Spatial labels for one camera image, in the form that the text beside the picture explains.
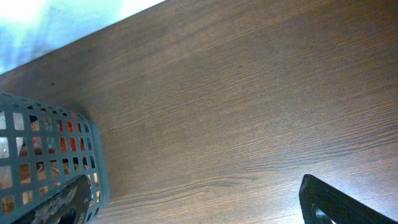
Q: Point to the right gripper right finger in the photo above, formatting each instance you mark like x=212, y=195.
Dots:
x=322, y=203

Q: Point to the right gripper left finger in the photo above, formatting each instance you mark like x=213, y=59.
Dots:
x=69, y=203

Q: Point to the grey plastic basket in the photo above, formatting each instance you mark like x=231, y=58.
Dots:
x=42, y=147

